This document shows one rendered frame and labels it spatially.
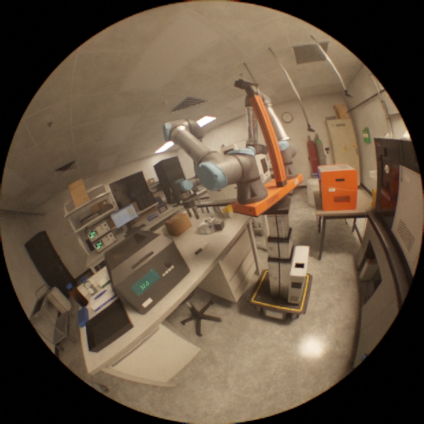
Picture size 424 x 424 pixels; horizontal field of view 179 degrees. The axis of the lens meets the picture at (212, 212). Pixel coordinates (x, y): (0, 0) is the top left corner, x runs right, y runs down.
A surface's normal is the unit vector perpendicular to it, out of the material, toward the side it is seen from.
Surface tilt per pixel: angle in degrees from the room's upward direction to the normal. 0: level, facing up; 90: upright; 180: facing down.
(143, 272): 90
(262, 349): 0
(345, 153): 90
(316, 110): 90
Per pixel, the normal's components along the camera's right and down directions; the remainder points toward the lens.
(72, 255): 0.75, -0.04
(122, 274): 0.38, -0.59
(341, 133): -0.58, 0.45
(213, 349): -0.32, -0.89
